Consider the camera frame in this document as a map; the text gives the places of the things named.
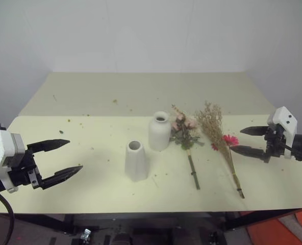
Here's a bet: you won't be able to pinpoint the black table frame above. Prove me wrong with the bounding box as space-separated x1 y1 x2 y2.
12 207 302 233

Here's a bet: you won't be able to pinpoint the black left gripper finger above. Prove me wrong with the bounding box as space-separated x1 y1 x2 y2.
27 139 70 154
40 165 84 190

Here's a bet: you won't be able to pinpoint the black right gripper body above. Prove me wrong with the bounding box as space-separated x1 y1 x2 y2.
263 125 288 163

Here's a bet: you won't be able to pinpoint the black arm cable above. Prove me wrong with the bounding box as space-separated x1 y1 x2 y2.
278 142 302 163
0 185 15 245

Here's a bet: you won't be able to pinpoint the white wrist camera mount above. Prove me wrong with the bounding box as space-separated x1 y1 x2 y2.
0 129 27 194
267 106 298 160

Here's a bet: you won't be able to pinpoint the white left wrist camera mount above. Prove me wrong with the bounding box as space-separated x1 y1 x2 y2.
0 129 27 194

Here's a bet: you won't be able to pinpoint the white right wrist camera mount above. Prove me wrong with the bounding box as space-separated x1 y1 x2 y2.
267 106 298 160

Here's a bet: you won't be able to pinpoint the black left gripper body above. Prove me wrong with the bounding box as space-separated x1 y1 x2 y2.
7 149 43 191

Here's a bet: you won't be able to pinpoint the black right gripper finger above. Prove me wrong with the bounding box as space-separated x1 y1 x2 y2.
230 145 266 161
240 125 268 137

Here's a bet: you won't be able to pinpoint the bottle-shaped white vase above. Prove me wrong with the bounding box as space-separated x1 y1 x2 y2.
148 110 172 152

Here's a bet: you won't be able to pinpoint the pink rose bouquet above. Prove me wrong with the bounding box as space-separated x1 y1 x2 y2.
169 104 206 190

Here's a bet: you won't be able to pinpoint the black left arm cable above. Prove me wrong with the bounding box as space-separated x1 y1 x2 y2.
0 185 15 245

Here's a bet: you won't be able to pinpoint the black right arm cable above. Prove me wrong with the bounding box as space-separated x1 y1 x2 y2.
278 142 302 163

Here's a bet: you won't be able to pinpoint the tapered white vase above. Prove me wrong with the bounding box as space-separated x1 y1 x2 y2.
124 139 150 183

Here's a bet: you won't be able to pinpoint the dried beige bouquet, red daisies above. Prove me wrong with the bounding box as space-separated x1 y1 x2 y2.
195 101 246 200

